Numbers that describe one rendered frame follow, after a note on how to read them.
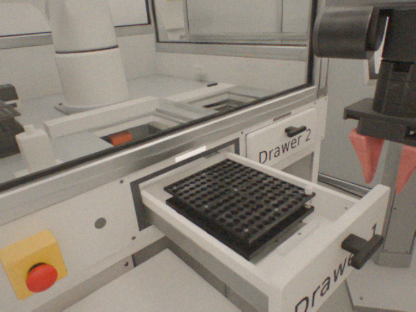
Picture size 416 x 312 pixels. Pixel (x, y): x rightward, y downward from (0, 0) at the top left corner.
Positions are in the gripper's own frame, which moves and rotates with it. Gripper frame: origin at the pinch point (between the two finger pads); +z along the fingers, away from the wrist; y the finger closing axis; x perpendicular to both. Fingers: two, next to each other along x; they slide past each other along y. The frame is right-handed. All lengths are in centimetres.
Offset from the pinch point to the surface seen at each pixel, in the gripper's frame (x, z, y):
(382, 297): -78, 96, 14
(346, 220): 1.3, 6.9, 3.3
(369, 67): -76, 0, 34
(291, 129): -28.0, 8.8, 32.4
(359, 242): 2.4, 8.6, 0.7
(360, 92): -161, 30, 71
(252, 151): -15.1, 11.3, 34.3
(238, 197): 4.0, 10.0, 21.2
